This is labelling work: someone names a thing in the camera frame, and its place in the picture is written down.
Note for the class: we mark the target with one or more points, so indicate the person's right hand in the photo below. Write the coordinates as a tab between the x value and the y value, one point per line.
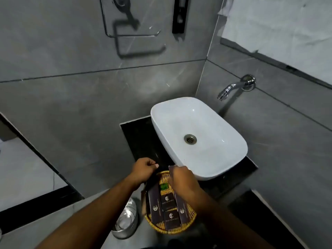
184	184

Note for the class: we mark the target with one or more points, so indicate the person's left hand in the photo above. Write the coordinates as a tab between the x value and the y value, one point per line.
142	170

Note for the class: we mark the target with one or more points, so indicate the person's left fingers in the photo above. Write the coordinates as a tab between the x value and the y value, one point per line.
151	163

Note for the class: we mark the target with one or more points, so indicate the person's right fingers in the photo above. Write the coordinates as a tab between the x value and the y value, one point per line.
179	170

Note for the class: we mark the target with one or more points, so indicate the dark brown toiletry box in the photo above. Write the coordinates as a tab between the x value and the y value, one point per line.
172	166

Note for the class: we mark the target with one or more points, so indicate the person's right forearm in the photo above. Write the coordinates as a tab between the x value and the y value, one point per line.
223	223

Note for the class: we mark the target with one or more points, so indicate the person's left forearm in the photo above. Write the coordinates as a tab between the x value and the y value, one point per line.
98	215

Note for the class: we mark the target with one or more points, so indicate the small green packet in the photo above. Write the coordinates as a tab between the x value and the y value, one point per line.
164	186

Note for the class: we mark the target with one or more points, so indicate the small dark brown box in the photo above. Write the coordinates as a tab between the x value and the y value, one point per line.
172	219
168	200

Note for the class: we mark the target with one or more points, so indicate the metal sink drain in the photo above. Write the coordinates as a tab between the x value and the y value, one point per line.
190	139

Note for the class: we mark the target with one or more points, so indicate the long dark brown box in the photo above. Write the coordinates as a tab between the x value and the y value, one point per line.
181	208
155	204

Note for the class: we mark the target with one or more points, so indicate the white ceramic sink basin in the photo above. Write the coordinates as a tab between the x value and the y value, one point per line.
205	127

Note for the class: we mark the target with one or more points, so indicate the round woven wicker basket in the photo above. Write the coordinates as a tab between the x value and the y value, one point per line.
170	229

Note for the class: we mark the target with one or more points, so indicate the shiny steel waste bin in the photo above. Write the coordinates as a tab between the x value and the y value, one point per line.
126	220

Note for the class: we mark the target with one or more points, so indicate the chrome wall faucet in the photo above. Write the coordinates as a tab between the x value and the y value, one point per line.
234	86

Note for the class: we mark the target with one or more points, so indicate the black wall bracket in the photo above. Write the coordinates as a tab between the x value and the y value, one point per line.
179	14

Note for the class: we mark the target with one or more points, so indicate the wall mirror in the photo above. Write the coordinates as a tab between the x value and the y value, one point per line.
282	31

